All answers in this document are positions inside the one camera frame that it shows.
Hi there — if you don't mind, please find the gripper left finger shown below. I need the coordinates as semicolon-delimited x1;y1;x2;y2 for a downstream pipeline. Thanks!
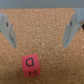
0;13;19;48

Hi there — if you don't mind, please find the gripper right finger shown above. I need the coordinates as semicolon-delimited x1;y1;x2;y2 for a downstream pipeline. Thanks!
62;12;84;49

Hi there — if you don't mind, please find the pink block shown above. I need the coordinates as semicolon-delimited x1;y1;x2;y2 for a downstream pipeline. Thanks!
21;53;40;77

